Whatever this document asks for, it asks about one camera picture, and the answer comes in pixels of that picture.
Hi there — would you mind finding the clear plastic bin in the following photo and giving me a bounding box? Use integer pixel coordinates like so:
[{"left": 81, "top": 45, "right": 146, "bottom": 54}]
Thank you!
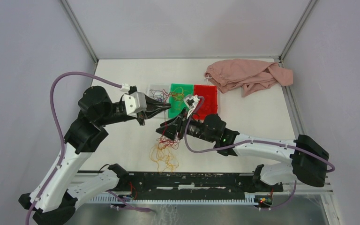
[{"left": 147, "top": 83, "right": 171, "bottom": 103}]

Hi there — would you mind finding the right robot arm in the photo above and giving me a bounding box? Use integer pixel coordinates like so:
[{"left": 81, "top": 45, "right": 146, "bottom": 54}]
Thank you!
[{"left": 156, "top": 113, "right": 334, "bottom": 191}]

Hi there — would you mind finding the pink cloth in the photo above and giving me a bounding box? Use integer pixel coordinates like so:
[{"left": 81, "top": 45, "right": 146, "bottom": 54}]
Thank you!
[{"left": 204, "top": 59, "right": 293, "bottom": 98}]

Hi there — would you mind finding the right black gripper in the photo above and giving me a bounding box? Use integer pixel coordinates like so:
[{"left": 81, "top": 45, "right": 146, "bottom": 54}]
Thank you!
[{"left": 156, "top": 107, "right": 215, "bottom": 143}]

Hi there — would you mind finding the right controller board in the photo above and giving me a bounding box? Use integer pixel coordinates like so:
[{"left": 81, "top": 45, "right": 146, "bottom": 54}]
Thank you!
[{"left": 254, "top": 195, "right": 273, "bottom": 208}]

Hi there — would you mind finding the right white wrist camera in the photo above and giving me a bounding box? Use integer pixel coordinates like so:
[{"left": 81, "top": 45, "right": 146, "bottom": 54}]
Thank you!
[{"left": 183, "top": 94, "right": 204, "bottom": 119}]

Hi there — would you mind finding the yellow wire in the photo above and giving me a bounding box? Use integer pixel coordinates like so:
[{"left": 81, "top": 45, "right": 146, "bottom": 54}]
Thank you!
[{"left": 171, "top": 87, "right": 190, "bottom": 108}]

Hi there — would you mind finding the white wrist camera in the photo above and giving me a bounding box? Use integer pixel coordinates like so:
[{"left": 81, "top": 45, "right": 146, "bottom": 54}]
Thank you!
[
  {"left": 120, "top": 83, "right": 147, "bottom": 117},
  {"left": 183, "top": 94, "right": 204, "bottom": 119}
]

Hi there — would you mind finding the green plastic bin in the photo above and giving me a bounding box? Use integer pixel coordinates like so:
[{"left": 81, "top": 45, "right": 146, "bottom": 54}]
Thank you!
[{"left": 168, "top": 83, "right": 194, "bottom": 119}]

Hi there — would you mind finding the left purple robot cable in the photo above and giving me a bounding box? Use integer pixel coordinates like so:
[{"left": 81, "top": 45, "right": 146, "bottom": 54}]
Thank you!
[{"left": 24, "top": 71, "right": 156, "bottom": 225}]

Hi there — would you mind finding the red plastic bin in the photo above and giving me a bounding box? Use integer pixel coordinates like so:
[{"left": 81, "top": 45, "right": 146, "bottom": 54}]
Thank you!
[{"left": 193, "top": 85, "right": 218, "bottom": 120}]

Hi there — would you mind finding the white slotted cable duct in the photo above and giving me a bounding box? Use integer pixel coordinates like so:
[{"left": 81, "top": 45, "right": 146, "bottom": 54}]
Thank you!
[{"left": 87, "top": 193, "right": 258, "bottom": 206}]

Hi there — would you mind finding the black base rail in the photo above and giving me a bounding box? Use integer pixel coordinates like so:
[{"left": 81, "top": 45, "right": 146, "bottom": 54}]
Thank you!
[{"left": 109, "top": 172, "right": 284, "bottom": 200}]

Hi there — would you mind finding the wire bundle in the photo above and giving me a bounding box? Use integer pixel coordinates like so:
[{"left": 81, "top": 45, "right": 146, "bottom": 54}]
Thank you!
[{"left": 149, "top": 133, "right": 180, "bottom": 173}]

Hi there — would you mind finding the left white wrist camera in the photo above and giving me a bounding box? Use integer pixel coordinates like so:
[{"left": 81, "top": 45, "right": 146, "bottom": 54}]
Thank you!
[{"left": 120, "top": 83, "right": 147, "bottom": 117}]

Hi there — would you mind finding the aluminium frame rail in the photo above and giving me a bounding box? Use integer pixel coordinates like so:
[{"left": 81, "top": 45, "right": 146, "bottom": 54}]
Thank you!
[{"left": 52, "top": 172, "right": 334, "bottom": 195}]

